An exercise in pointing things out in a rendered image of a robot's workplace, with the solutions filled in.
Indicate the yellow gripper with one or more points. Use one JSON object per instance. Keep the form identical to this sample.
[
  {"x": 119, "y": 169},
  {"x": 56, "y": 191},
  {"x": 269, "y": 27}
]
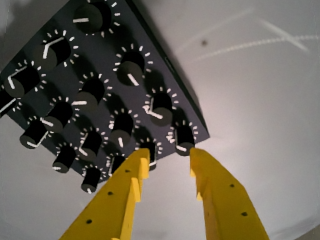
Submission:
[{"x": 229, "y": 213}]

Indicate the black knob box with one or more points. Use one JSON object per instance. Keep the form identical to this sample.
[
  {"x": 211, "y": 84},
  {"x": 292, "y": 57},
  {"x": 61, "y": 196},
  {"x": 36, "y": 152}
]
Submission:
[{"x": 81, "y": 67}]

